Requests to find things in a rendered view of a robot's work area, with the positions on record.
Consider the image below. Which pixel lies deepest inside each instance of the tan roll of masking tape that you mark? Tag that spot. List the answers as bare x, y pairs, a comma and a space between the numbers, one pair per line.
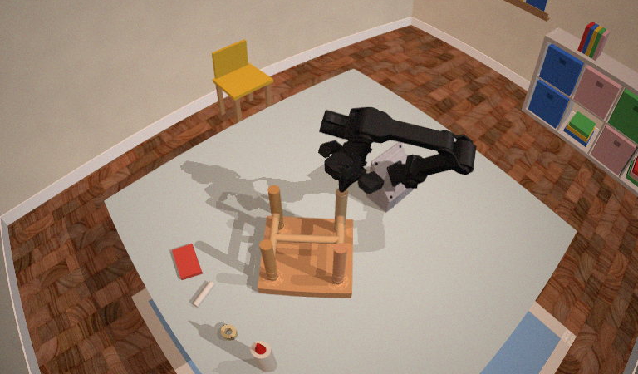
226, 328

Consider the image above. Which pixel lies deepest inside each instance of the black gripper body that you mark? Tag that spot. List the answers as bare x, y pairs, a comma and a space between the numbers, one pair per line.
370, 182

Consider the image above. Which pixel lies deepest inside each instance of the tan wooden stool legs with crossbar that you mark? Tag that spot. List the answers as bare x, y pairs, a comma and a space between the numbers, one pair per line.
268, 248

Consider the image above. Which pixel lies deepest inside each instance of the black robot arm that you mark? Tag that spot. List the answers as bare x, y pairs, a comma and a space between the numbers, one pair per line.
371, 125

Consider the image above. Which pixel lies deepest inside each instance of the orange-brown wooden stool seat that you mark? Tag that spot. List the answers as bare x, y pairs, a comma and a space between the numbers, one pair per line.
305, 269

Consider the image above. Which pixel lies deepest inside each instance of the red rectangular block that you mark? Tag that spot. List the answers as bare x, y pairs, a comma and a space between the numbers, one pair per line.
187, 262

